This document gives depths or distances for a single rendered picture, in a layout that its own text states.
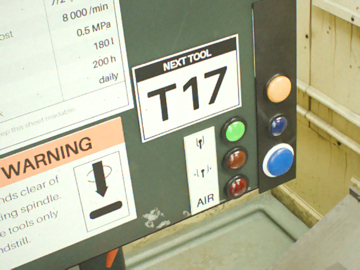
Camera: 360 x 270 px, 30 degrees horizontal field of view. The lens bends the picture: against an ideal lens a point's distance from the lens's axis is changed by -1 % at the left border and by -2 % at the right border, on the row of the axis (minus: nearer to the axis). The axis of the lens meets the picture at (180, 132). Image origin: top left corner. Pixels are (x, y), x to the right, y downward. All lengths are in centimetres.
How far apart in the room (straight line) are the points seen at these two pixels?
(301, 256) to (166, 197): 123
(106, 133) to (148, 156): 5
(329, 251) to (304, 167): 35
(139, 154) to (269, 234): 160
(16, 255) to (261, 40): 28
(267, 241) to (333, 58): 67
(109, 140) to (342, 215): 135
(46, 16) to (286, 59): 23
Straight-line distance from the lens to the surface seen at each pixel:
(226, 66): 57
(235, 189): 64
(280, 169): 66
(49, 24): 49
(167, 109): 56
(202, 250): 211
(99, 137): 54
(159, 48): 53
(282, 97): 61
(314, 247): 182
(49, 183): 55
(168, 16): 53
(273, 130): 63
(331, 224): 184
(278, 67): 61
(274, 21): 58
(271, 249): 210
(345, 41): 170
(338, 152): 187
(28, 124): 51
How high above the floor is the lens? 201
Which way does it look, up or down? 33 degrees down
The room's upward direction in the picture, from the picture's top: 6 degrees counter-clockwise
